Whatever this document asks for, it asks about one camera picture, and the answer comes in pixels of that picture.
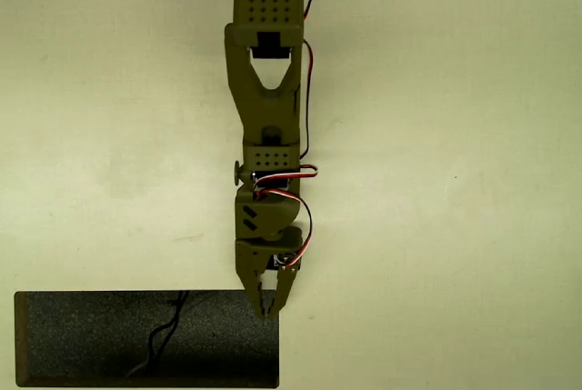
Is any red white gripper servo cable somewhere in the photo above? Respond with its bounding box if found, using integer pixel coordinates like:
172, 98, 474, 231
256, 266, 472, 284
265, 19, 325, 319
254, 188, 315, 271

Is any long red black arm cable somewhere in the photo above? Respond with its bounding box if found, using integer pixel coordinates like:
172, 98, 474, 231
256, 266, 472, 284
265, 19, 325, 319
297, 0, 331, 162

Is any red white wrist servo cable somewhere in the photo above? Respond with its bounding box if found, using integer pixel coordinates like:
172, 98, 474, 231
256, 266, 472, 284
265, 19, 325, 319
251, 164, 319, 203

